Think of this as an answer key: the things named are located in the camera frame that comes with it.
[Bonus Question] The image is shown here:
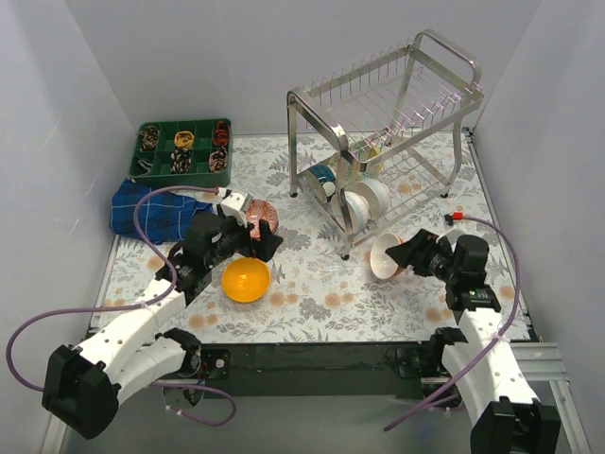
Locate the blue white patterned bowl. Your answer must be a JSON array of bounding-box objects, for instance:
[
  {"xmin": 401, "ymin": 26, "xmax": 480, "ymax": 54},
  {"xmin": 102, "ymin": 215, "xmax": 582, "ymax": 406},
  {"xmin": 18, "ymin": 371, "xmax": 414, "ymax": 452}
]
[{"xmin": 246, "ymin": 199, "xmax": 279, "ymax": 239}]

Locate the orange bowl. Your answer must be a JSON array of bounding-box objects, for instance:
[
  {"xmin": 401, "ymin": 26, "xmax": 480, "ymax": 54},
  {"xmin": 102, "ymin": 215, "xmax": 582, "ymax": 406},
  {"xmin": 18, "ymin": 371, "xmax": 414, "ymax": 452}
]
[{"xmin": 221, "ymin": 257, "xmax": 271, "ymax": 304}]

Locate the white bowl front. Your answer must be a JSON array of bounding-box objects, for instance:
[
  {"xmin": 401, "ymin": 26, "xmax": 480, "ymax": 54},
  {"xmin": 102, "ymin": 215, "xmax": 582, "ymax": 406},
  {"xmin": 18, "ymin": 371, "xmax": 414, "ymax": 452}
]
[{"xmin": 331, "ymin": 191, "xmax": 370, "ymax": 234}]

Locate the orange flower patterned plate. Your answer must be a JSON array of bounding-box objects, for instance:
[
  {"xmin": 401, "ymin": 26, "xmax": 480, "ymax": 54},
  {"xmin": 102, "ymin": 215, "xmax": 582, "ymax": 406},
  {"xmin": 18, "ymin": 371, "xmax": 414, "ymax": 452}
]
[{"xmin": 339, "ymin": 159, "xmax": 364, "ymax": 190}]

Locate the green patterned plate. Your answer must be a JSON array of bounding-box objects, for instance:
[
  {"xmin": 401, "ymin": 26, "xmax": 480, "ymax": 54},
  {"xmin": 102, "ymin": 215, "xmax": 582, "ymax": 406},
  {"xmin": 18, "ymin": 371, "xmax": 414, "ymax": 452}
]
[{"xmin": 349, "ymin": 140, "xmax": 383, "ymax": 176}]

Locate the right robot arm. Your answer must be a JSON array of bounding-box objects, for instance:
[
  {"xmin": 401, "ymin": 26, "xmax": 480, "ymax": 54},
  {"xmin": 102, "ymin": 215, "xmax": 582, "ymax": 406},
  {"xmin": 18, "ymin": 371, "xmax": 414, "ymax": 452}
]
[{"xmin": 385, "ymin": 230, "xmax": 562, "ymax": 453}]

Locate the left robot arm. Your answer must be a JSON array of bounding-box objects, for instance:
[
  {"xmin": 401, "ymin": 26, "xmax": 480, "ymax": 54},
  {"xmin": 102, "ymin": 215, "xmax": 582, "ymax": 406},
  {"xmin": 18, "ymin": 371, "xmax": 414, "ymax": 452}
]
[{"xmin": 42, "ymin": 212, "xmax": 283, "ymax": 439}]

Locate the stainless steel dish rack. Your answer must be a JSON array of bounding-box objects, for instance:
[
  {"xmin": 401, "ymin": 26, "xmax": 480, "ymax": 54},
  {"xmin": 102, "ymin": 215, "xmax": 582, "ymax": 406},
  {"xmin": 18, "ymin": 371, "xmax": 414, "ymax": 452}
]
[{"xmin": 286, "ymin": 29, "xmax": 484, "ymax": 259}]

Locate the blue plaid cloth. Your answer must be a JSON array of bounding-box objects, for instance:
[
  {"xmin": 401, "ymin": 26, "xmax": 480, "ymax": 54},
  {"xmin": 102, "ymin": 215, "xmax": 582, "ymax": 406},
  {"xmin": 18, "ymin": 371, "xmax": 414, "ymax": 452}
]
[{"xmin": 109, "ymin": 180, "xmax": 216, "ymax": 244}]

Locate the teal rimmed white bowl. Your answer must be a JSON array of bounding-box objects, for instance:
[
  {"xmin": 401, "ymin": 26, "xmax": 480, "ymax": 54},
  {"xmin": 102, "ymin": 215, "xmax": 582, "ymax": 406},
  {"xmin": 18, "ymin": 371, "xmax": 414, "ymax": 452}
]
[{"xmin": 304, "ymin": 164, "xmax": 336, "ymax": 204}]

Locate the green compartment tray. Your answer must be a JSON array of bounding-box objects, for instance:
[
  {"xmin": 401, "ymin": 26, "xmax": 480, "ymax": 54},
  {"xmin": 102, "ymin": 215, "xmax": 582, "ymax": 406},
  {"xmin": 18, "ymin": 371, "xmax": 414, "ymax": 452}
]
[{"xmin": 129, "ymin": 118, "xmax": 233, "ymax": 187}]

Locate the dark floral rolled tie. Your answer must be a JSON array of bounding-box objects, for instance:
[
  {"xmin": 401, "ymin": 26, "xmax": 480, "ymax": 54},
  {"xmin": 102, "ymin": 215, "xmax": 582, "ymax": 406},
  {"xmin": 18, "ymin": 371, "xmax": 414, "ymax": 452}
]
[{"xmin": 171, "ymin": 148, "xmax": 192, "ymax": 174}]

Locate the orange black rolled tie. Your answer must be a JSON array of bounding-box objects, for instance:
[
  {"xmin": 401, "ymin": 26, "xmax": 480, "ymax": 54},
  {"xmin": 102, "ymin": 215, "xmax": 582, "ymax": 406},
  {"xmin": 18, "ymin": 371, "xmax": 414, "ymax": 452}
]
[{"xmin": 213, "ymin": 120, "xmax": 231, "ymax": 147}]

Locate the yellow rolled tie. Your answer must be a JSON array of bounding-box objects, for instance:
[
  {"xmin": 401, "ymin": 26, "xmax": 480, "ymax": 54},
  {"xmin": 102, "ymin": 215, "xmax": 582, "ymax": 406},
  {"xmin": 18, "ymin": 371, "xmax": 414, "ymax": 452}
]
[{"xmin": 174, "ymin": 131, "xmax": 195, "ymax": 149}]

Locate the brown rolled tie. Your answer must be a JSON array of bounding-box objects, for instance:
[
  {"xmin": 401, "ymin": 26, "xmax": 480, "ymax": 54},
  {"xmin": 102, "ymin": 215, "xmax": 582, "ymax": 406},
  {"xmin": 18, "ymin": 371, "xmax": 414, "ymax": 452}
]
[{"xmin": 139, "ymin": 124, "xmax": 160, "ymax": 151}]

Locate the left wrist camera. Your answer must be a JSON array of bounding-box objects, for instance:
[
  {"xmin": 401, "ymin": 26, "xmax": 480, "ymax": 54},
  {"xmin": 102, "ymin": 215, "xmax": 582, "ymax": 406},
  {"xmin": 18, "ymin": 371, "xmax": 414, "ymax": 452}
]
[{"xmin": 217, "ymin": 187, "xmax": 252, "ymax": 226}]

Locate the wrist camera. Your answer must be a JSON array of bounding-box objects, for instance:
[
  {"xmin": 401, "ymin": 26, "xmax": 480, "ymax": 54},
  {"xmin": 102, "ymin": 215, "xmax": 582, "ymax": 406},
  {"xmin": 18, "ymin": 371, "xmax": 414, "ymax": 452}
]
[
  {"xmin": 442, "ymin": 211, "xmax": 468, "ymax": 243},
  {"xmin": 217, "ymin": 187, "xmax": 252, "ymax": 226}
]

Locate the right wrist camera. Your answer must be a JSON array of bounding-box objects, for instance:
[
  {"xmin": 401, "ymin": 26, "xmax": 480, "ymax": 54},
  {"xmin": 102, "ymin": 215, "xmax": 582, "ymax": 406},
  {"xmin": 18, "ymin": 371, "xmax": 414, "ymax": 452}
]
[{"xmin": 442, "ymin": 211, "xmax": 468, "ymax": 243}]

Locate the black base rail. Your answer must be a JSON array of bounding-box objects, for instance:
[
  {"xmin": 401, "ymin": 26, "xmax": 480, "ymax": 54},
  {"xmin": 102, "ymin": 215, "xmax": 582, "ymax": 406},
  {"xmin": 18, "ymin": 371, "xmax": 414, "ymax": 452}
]
[{"xmin": 201, "ymin": 341, "xmax": 445, "ymax": 400}]

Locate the aluminium frame rail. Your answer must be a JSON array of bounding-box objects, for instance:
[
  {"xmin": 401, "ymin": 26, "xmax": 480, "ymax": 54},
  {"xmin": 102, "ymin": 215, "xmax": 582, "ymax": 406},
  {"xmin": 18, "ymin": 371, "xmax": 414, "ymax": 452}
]
[{"xmin": 56, "ymin": 342, "xmax": 568, "ymax": 387}]

